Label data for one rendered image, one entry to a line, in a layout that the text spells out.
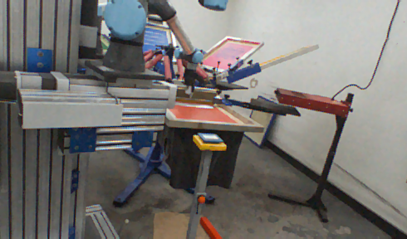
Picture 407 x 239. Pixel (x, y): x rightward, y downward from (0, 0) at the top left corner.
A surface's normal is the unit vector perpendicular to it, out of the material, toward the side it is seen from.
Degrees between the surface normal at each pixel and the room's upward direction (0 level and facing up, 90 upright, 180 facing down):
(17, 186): 90
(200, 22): 90
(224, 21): 90
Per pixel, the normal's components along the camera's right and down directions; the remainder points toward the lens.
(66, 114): 0.58, 0.32
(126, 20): 0.15, 0.42
